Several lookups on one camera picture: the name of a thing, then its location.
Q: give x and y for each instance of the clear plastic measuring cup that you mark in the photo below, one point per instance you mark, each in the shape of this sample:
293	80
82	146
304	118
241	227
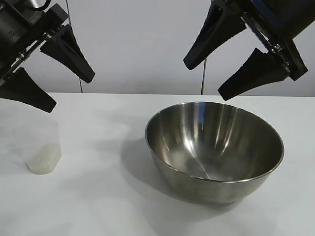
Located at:
46	137

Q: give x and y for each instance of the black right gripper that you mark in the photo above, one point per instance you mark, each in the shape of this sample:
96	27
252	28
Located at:
278	41

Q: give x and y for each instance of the stainless steel mixing bowl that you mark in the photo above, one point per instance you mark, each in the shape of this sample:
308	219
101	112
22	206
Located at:
221	186

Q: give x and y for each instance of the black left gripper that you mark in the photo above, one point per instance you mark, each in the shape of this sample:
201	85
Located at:
14	37

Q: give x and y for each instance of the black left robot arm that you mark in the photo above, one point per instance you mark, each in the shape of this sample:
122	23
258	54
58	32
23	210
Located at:
7	5

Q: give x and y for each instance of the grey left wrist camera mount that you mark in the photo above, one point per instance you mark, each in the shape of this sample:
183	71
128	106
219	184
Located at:
54	16

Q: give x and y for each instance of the white rice grains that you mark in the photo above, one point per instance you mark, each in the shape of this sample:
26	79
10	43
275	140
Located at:
44	159

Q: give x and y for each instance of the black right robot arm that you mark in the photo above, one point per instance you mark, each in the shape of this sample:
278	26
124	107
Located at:
300	14

